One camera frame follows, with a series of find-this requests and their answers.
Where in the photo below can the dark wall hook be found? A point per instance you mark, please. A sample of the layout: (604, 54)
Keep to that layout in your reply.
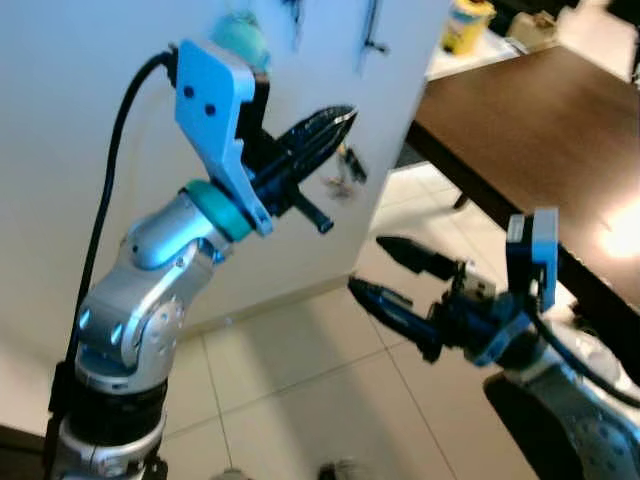
(372, 30)

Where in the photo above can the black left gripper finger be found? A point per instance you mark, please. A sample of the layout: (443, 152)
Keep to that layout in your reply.
(318, 128)
(315, 158)

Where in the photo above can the white counter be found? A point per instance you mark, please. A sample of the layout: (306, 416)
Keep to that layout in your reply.
(590, 35)

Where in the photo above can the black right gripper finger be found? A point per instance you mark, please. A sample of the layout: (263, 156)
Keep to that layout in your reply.
(420, 262)
(400, 315)

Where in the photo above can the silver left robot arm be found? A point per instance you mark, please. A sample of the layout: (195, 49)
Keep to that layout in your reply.
(140, 300)

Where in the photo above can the yellow container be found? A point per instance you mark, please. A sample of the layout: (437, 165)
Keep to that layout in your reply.
(465, 28)

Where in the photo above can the dark brown wooden table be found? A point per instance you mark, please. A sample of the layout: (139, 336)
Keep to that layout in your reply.
(530, 130)

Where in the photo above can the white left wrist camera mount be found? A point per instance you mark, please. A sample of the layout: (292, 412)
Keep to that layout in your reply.
(210, 100)

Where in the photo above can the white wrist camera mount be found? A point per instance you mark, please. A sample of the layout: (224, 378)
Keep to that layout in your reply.
(210, 100)
(545, 250)

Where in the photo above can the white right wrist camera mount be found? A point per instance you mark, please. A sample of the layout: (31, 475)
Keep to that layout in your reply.
(545, 250)

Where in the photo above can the beige object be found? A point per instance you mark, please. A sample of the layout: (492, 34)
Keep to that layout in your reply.
(533, 32)

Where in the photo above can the bunch of keys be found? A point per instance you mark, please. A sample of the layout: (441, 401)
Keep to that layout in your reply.
(352, 165)

